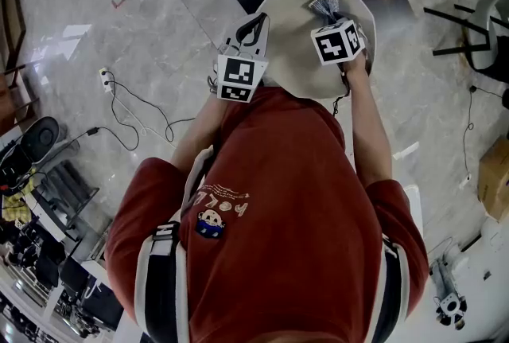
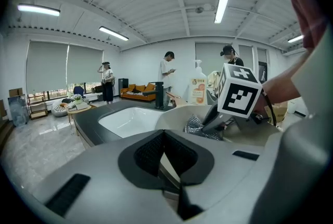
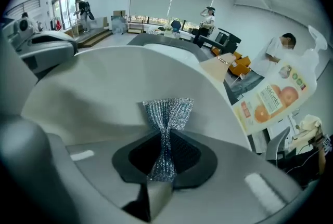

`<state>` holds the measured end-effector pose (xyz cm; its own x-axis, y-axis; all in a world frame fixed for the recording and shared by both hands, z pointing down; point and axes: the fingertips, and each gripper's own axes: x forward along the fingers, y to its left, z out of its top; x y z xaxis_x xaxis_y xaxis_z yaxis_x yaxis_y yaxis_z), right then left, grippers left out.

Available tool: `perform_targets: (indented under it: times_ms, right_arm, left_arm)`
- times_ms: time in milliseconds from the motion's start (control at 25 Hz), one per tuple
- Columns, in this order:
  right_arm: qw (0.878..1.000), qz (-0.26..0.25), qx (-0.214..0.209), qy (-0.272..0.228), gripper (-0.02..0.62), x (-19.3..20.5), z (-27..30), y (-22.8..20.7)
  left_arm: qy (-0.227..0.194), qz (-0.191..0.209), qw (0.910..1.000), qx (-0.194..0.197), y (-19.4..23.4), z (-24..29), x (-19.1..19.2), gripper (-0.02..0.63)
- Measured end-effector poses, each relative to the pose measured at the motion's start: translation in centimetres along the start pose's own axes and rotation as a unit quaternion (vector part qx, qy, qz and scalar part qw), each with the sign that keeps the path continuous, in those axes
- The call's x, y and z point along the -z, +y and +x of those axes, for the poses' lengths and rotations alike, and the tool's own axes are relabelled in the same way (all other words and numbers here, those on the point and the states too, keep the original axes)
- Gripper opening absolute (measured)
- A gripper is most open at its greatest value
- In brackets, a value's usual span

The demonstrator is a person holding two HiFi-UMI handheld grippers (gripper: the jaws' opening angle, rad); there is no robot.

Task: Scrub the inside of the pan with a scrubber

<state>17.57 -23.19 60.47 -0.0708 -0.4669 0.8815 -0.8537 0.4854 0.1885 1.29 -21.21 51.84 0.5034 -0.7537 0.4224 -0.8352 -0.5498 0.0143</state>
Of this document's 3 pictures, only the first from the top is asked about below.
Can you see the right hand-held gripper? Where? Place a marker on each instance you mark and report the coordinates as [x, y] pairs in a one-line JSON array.
[[334, 47]]

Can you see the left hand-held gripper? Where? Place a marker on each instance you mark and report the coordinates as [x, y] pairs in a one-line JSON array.
[[238, 72]]

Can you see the grey cleaning cloth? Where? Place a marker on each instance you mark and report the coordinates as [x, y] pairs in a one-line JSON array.
[[324, 5]]

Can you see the person's right forearm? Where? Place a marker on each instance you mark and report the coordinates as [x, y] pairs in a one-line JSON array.
[[370, 126]]

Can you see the person's left forearm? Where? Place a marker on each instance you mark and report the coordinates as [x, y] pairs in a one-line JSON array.
[[196, 134]]

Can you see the white power strip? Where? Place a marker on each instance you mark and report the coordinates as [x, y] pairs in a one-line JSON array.
[[104, 79]]

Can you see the black grey chair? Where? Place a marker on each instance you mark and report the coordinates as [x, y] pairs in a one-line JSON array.
[[483, 31]]

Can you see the person's red shirt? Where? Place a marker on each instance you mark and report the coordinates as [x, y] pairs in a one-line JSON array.
[[278, 214]]

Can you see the white plug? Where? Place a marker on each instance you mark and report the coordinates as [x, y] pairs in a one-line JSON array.
[[465, 181]]

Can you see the cardboard box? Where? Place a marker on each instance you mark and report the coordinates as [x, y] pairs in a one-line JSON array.
[[495, 178]]

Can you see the black metal rack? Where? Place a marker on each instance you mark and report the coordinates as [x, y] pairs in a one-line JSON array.
[[63, 190]]

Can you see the brown wooden bench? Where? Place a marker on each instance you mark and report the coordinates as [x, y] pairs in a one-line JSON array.
[[12, 15]]

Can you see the brown wooden stool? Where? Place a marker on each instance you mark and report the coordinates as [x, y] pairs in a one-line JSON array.
[[16, 106]]

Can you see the grey white device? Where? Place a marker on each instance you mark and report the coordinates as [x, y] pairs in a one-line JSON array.
[[449, 301]]

